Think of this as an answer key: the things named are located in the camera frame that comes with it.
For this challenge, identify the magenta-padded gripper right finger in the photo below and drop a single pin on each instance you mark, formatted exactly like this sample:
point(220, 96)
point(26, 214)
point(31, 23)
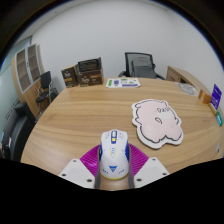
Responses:
point(140, 163)

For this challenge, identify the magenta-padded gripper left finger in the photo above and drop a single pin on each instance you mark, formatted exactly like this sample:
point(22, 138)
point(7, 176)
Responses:
point(88, 161)

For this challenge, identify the white blue yellow computer mouse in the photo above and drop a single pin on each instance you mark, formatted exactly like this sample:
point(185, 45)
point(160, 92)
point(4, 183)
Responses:
point(114, 153)

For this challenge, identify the pink cloud-shaped mouse pad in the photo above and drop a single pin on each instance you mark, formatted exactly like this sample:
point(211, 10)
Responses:
point(156, 123)

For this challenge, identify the black leather sofa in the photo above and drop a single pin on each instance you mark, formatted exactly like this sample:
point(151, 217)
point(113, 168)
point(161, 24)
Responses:
point(16, 130)

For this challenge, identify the white printed sticker sheet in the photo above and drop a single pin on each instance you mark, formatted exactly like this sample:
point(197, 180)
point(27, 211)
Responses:
point(123, 83)

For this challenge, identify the large brown cardboard box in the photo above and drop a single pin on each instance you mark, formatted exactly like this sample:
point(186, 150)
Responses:
point(90, 79)

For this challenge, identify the small brown cardboard box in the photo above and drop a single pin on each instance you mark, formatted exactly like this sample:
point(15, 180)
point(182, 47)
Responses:
point(69, 77)

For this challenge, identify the small teal box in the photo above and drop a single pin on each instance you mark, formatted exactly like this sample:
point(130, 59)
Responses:
point(219, 118)

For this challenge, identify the black visitor chair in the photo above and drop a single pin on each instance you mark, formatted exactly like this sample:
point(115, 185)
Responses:
point(45, 80)

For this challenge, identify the small orange-brown box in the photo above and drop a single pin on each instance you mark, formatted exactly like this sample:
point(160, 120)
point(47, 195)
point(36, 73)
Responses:
point(204, 97)

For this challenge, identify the wooden shelf unit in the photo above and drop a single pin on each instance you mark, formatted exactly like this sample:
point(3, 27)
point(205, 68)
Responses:
point(28, 86)

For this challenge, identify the black box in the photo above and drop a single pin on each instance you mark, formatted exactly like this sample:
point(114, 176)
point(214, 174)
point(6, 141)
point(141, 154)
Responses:
point(89, 65)

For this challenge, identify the wooden side desk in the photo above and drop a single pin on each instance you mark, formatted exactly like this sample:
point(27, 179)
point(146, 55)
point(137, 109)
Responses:
point(181, 76)

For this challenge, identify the grey mesh office chair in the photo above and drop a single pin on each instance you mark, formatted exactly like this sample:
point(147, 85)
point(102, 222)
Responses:
point(141, 66)

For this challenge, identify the purple table sign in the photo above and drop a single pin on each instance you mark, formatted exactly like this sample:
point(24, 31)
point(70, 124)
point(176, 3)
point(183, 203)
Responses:
point(216, 96)

